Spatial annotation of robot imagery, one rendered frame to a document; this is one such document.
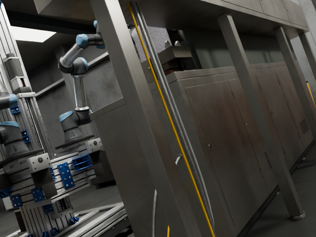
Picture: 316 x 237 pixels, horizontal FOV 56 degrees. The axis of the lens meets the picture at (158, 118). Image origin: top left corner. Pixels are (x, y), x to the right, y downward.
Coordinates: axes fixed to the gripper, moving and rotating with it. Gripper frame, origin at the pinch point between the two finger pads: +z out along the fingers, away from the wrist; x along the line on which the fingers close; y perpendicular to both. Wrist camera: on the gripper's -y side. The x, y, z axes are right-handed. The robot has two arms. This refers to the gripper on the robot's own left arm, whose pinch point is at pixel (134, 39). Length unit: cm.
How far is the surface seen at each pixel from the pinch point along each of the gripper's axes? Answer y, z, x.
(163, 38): 6.9, 26.9, -7.4
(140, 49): -3.3, 12.4, -7.5
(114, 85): -170, -306, 327
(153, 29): 9.8, 18.6, -7.5
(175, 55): 4, 49, -26
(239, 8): 31, 54, 19
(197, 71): -3, 55, -12
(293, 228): -60, 125, -4
